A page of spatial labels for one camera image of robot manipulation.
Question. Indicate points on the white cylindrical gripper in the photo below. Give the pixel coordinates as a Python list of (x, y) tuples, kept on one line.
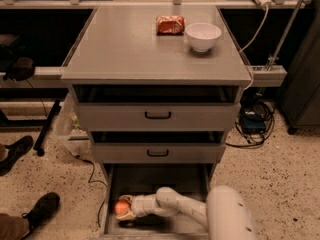
[(139, 206)]

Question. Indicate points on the orange fruit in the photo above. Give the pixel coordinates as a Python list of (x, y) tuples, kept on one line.
[(121, 207)]

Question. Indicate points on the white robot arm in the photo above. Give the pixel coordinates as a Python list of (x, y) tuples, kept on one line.
[(224, 213)]

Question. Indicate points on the grey middle drawer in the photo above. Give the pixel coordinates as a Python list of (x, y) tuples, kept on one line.
[(157, 147)]

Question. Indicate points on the grey open bottom drawer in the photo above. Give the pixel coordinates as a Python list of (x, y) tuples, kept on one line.
[(191, 180)]

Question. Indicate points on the grey top drawer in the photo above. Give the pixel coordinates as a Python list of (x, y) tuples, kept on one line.
[(155, 107)]

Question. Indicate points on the grey drawer cabinet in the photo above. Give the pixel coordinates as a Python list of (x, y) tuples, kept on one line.
[(121, 46)]

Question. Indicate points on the black shoe lower left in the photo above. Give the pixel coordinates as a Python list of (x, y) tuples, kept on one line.
[(42, 211)]

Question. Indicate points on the black shoe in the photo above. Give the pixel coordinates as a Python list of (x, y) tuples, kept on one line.
[(10, 154), (42, 211)]

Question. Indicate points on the clear plastic bag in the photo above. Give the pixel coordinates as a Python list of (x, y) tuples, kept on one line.
[(68, 130)]

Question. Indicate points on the black metal stand leg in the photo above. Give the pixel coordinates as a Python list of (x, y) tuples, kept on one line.
[(38, 146)]

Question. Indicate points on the black shoe upper left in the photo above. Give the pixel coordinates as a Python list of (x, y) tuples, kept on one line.
[(10, 154)]

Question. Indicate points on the dark brown rounded object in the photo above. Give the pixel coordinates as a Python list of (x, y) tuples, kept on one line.
[(21, 70)]

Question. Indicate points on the white ceramic bowl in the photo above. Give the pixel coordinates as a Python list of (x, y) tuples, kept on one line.
[(202, 36)]

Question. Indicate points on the crushed red soda can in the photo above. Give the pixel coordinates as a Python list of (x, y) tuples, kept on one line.
[(170, 25)]

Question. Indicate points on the grey metal pole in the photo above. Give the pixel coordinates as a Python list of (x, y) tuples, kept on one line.
[(273, 58)]

